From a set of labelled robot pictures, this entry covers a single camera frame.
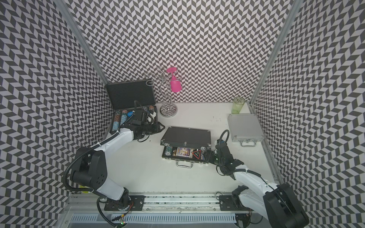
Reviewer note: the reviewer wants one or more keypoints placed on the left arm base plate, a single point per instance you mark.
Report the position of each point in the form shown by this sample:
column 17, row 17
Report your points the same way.
column 137, row 203

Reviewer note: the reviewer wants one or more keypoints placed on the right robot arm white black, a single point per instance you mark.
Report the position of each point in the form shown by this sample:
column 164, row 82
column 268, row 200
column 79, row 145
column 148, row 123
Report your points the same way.
column 293, row 216

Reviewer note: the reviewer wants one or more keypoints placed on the green translucent cup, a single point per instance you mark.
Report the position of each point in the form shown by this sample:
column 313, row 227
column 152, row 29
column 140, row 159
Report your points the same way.
column 237, row 105

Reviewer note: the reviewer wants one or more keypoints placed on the small silver aluminium poker case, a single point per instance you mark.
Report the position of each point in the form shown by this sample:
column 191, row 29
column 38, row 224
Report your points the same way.
column 245, row 129

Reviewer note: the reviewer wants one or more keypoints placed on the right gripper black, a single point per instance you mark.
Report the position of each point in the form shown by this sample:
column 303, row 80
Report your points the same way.
column 210, row 157

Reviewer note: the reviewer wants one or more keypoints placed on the black poker case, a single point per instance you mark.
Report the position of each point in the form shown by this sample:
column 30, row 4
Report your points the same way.
column 126, row 98
column 186, row 146

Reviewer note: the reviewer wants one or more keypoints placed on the aluminium mounting rail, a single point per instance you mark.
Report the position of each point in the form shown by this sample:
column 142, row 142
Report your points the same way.
column 203, row 202

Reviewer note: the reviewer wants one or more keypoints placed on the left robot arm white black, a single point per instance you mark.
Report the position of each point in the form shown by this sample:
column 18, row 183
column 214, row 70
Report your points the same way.
column 88, row 171

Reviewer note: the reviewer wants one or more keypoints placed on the pink wine glass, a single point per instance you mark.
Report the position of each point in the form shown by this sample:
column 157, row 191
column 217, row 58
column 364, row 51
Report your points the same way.
column 174, row 82

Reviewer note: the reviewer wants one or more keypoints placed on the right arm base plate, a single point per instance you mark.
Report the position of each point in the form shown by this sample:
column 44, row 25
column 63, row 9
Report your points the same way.
column 231, row 203

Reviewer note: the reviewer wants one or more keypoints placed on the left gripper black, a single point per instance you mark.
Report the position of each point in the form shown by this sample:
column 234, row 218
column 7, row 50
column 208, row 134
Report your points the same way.
column 157, row 128

